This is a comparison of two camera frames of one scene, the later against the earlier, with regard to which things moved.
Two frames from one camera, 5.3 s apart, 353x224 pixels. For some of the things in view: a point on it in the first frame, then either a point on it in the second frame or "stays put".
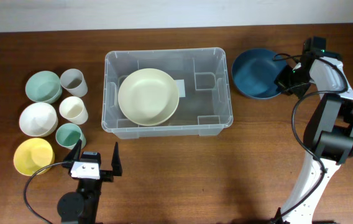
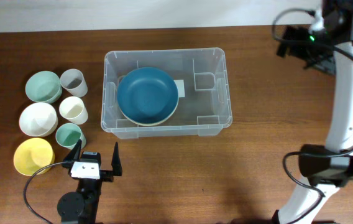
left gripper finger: [115, 162] stays put
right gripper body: [295, 81] -> [316, 56]
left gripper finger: [74, 154] stays put
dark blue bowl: [254, 71] -> [148, 96]
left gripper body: [106, 175] stays put
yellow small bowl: [32, 154] stays put
